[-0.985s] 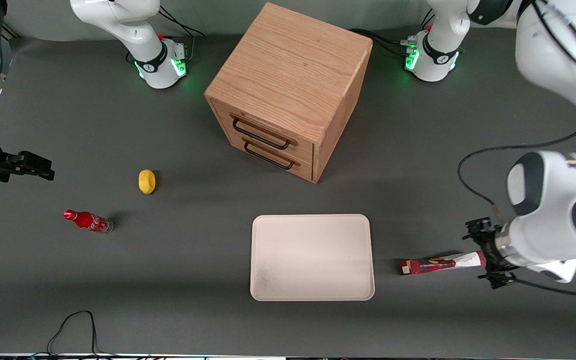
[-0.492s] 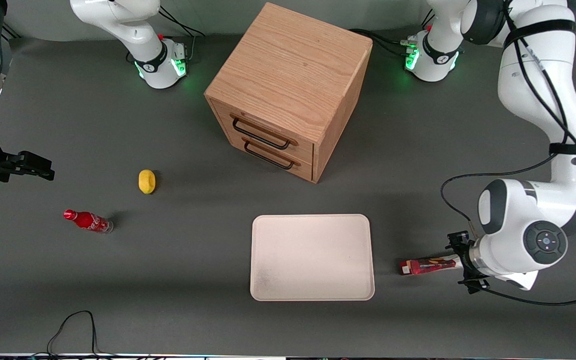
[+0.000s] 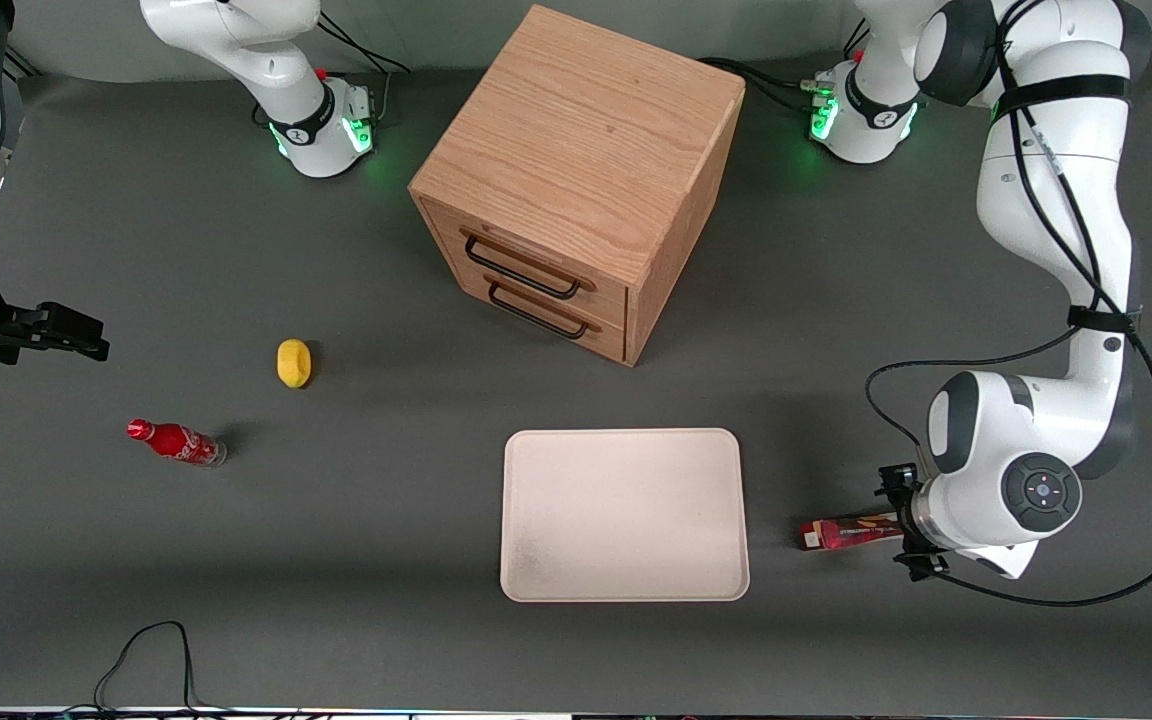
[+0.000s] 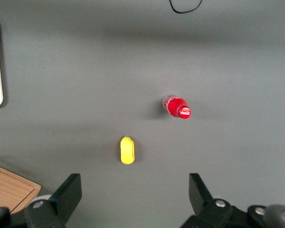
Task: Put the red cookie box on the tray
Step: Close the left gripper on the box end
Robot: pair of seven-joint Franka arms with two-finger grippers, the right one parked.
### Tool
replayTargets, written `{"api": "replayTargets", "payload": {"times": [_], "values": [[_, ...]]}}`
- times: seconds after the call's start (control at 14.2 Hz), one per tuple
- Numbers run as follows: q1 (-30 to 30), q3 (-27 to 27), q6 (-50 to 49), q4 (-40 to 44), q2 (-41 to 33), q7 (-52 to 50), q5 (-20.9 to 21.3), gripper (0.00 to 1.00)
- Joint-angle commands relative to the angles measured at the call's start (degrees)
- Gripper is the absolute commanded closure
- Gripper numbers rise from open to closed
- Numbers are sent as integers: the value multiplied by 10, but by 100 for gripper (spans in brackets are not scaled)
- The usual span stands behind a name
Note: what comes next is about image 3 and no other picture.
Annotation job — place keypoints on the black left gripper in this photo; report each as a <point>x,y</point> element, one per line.
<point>902,520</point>

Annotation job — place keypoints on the red cookie box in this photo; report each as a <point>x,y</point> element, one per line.
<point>851,532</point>

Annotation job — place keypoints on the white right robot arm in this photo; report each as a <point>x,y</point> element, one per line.
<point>236,30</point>

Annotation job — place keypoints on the beige plastic tray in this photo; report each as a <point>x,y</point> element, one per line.
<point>624,515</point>

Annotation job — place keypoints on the red cola bottle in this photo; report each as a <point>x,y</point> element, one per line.
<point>176,441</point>

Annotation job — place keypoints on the yellow lemon toy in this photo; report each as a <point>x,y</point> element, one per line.
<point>294,363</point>

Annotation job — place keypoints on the wooden drawer front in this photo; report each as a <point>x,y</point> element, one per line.
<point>606,300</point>
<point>608,340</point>

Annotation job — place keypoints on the wooden drawer cabinet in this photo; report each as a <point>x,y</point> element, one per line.
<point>586,130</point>

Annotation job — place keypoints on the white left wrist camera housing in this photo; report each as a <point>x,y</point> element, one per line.
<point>1001,560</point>

